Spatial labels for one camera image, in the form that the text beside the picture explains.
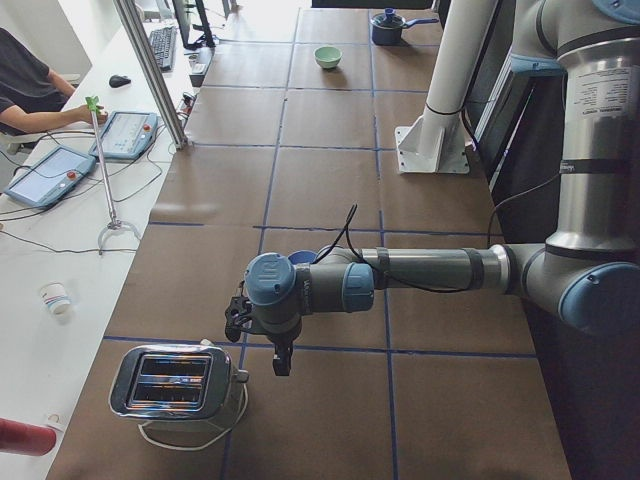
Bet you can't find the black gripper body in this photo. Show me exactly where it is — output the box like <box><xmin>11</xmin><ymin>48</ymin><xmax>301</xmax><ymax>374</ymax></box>
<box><xmin>253</xmin><ymin>305</ymin><xmax>302</xmax><ymax>349</ymax></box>

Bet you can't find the blue bowl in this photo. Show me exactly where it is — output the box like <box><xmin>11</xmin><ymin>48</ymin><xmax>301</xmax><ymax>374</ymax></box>
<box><xmin>288</xmin><ymin>250</ymin><xmax>317</xmax><ymax>265</ymax></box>

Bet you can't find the green bowl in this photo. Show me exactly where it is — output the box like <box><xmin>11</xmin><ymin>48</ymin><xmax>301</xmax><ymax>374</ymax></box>
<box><xmin>314</xmin><ymin>46</ymin><xmax>342</xmax><ymax>70</ymax></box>

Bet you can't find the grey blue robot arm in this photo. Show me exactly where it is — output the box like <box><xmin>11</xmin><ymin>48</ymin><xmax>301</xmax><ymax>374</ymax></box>
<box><xmin>225</xmin><ymin>1</ymin><xmax>639</xmax><ymax>376</ymax></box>

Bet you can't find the silver toaster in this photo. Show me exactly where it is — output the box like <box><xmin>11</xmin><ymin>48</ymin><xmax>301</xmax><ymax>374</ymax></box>
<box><xmin>109</xmin><ymin>343</ymin><xmax>249</xmax><ymax>434</ymax></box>

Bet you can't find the paper cup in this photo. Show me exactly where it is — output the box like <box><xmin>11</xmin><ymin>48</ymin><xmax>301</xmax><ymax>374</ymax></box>
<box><xmin>39</xmin><ymin>282</ymin><xmax>71</xmax><ymax>315</ymax></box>

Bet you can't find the far teach pendant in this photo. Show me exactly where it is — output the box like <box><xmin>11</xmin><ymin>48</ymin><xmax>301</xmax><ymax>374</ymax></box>
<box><xmin>100</xmin><ymin>111</ymin><xmax>158</xmax><ymax>162</ymax></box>

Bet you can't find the teach pendant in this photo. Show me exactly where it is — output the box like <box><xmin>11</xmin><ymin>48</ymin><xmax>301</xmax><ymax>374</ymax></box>
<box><xmin>4</xmin><ymin>145</ymin><xmax>96</xmax><ymax>209</ymax></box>
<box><xmin>100</xmin><ymin>111</ymin><xmax>158</xmax><ymax>162</ymax></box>

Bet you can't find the red cylinder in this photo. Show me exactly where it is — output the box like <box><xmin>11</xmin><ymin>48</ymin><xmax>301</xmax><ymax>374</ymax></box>
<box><xmin>0</xmin><ymin>418</ymin><xmax>57</xmax><ymax>456</ymax></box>

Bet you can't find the near teach pendant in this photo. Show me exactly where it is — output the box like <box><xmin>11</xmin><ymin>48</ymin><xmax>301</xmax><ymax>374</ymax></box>
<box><xmin>4</xmin><ymin>145</ymin><xmax>96</xmax><ymax>209</ymax></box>

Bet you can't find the black monitor stand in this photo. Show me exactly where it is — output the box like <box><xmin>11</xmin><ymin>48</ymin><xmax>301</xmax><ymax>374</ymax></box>
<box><xmin>172</xmin><ymin>0</ymin><xmax>215</xmax><ymax>51</ymax></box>

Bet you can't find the black computer mouse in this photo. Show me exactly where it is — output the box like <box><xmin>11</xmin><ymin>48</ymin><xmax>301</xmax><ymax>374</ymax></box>
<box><xmin>109</xmin><ymin>75</ymin><xmax>131</xmax><ymax>88</ymax></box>

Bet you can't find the black keyboard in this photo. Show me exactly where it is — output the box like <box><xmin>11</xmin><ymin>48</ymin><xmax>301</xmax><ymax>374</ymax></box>
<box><xmin>148</xmin><ymin>27</ymin><xmax>176</xmax><ymax>72</ymax></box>

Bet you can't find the blue saucepan with lid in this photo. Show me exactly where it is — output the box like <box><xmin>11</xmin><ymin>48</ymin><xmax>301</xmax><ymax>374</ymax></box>
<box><xmin>370</xmin><ymin>8</ymin><xmax>439</xmax><ymax>46</ymax></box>

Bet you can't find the seated person dark shirt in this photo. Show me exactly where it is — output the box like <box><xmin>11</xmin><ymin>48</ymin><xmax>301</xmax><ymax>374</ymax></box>
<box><xmin>1</xmin><ymin>29</ymin><xmax>93</xmax><ymax>135</ymax></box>

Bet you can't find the white toaster cable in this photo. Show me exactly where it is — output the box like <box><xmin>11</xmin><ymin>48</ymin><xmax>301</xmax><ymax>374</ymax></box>
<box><xmin>137</xmin><ymin>384</ymin><xmax>249</xmax><ymax>452</ymax></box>

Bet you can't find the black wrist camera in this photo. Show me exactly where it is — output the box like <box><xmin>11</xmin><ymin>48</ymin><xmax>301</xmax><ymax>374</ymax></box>
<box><xmin>225</xmin><ymin>295</ymin><xmax>253</xmax><ymax>343</ymax></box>

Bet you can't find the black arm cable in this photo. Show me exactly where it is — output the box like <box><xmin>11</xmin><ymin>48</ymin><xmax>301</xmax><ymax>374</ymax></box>
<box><xmin>313</xmin><ymin>203</ymin><xmax>476</xmax><ymax>294</ymax></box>

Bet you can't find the white pedestal column base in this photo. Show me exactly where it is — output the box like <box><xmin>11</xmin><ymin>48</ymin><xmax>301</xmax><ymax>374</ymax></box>
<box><xmin>395</xmin><ymin>0</ymin><xmax>498</xmax><ymax>174</ymax></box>

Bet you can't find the aluminium frame post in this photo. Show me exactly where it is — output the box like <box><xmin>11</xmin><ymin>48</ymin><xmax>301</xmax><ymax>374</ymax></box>
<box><xmin>113</xmin><ymin>0</ymin><xmax>188</xmax><ymax>150</ymax></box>

